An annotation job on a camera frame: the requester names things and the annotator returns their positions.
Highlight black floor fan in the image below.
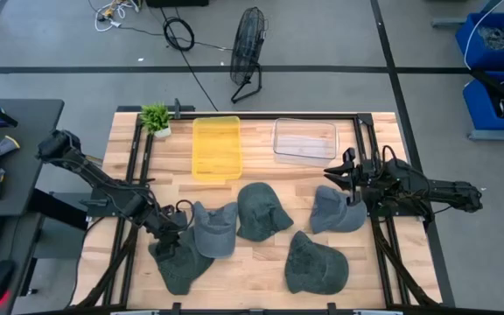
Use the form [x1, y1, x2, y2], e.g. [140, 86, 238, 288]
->
[228, 6, 269, 105]

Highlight grey-blue cap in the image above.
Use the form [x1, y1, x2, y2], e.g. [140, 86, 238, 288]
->
[309, 185, 368, 235]
[192, 200, 239, 260]

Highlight coiled black cable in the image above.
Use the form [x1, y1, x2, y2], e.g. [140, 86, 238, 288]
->
[162, 16, 196, 53]

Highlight small green potted plant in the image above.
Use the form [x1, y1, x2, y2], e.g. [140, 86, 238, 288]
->
[139, 102, 173, 139]

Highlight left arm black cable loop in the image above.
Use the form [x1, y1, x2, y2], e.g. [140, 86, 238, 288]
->
[173, 199, 196, 228]

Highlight blue storage bin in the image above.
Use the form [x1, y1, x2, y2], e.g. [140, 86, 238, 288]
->
[461, 72, 504, 131]
[455, 11, 504, 71]

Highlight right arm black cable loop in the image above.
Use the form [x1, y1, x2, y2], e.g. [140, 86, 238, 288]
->
[380, 143, 401, 165]

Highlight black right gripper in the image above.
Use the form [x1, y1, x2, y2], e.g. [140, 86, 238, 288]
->
[323, 147, 382, 207]

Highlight long black floor cable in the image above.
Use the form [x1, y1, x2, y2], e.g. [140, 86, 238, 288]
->
[158, 6, 219, 112]

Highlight dark green cap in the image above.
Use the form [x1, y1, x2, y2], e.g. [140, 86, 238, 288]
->
[283, 230, 350, 296]
[236, 181, 295, 243]
[147, 227, 215, 297]

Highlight black metal table frame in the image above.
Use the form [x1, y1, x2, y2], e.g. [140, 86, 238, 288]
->
[72, 111, 441, 308]

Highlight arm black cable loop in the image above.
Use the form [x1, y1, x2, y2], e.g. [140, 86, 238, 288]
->
[380, 143, 401, 165]
[173, 199, 196, 228]

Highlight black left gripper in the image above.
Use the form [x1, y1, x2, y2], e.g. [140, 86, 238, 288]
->
[149, 216, 190, 263]

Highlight blue storage bins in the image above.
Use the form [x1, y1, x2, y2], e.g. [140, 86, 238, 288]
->
[430, 16, 504, 142]

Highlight black desk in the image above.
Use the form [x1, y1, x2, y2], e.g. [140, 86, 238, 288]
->
[0, 98, 91, 315]

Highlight yellow translucent plastic bin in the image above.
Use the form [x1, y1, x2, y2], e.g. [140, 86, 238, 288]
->
[192, 115, 243, 182]

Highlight white cable bundle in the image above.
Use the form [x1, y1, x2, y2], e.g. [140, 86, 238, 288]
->
[87, 0, 142, 33]

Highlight black box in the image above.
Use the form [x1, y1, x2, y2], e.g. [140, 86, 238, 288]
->
[145, 0, 210, 8]

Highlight clear plastic bin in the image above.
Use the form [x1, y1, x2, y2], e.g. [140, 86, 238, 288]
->
[271, 117, 340, 168]

